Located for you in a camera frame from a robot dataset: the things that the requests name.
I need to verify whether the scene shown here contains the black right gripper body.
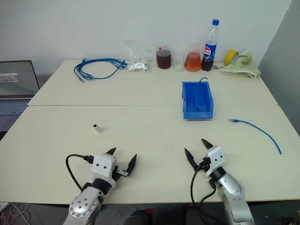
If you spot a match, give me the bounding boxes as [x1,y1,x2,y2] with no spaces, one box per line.
[198,156,211,173]

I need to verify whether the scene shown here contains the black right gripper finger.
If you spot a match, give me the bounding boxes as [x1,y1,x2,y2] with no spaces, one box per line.
[201,138,213,151]
[184,147,198,171]

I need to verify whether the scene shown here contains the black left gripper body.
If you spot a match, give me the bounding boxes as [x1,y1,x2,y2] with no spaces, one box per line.
[112,165,129,182]

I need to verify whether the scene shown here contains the blue plastic storage bin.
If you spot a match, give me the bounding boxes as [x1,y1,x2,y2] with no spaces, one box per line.
[181,81,215,121]

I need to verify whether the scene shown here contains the dark rounded shape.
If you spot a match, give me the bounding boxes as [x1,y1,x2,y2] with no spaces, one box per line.
[123,208,153,225]

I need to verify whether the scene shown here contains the flask with orange liquid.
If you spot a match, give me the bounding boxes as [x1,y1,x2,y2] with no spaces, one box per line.
[184,38,203,73]

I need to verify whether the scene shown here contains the empty clear beaker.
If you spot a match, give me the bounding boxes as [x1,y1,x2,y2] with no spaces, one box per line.
[172,52,185,72]

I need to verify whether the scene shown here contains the pale green towel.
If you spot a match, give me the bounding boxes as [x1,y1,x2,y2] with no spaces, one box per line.
[220,52,262,81]

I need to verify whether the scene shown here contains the clear bag of connectors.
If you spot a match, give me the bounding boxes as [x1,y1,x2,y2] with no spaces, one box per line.
[123,40,151,73]

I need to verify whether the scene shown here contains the yellow tape roll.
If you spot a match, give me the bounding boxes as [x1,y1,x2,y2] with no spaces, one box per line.
[223,49,240,67]

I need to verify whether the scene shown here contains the Pepsi cola bottle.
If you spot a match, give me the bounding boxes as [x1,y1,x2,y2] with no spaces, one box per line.
[201,19,220,72]

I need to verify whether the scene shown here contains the beaker with dark red liquid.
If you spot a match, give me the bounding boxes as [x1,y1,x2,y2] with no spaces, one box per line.
[156,46,173,70]

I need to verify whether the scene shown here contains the grey laptop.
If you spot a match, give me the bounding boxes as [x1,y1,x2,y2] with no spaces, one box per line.
[0,60,41,132]

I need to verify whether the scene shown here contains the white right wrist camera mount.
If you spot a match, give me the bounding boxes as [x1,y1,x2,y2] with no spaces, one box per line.
[205,146,226,178]

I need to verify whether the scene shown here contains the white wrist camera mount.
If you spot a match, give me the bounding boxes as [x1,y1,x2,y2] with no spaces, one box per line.
[91,153,117,188]
[205,146,226,178]

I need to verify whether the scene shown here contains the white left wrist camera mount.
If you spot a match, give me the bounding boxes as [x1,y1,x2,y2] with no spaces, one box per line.
[91,153,117,188]

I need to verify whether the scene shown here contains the white floor cables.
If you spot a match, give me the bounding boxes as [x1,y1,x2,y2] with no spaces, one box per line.
[0,201,31,225]

